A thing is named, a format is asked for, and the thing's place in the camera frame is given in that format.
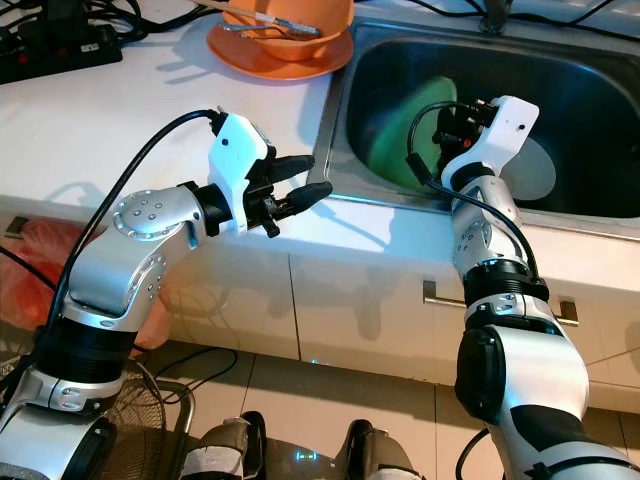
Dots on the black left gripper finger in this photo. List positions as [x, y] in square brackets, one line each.
[290, 167]
[305, 197]

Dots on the orange bowl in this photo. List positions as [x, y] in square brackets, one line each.
[305, 48]

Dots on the metal fork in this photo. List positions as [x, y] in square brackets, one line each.
[260, 30]

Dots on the wooden chopstick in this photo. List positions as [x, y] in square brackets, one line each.
[210, 4]
[216, 6]

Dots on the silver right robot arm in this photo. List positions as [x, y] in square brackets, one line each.
[530, 380]

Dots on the white kitchen cabinet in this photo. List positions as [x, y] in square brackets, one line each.
[360, 320]

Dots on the green plate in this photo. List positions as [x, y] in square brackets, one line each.
[400, 140]

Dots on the grey bowl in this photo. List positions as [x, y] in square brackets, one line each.
[535, 170]

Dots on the orange plate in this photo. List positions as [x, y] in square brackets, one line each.
[280, 70]

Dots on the dark metal faucet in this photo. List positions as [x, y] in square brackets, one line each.
[497, 14]

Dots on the stainless steel sink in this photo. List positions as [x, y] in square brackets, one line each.
[590, 100]

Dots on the black power strip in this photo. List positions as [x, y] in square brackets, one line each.
[60, 55]

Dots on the red plastic bag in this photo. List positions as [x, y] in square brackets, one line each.
[30, 280]

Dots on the robot left leg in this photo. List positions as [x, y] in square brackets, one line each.
[225, 450]

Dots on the robot leg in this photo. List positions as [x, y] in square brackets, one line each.
[375, 455]
[225, 450]

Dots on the robot right leg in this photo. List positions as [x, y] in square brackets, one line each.
[375, 455]

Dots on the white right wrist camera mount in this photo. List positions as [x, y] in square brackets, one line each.
[510, 125]

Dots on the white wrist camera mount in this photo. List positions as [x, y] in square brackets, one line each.
[510, 125]
[240, 150]

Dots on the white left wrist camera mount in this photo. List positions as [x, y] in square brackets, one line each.
[240, 150]

